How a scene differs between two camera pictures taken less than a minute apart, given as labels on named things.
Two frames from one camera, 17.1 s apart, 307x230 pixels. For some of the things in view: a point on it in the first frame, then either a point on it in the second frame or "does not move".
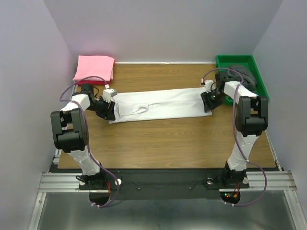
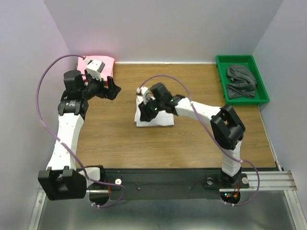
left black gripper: [108, 114] -> [110, 93]
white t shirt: [138, 106] -> [163, 118]
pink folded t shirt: [94, 65] does not move
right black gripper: [205, 97] -> [145, 112]
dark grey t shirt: [249, 79] does not move
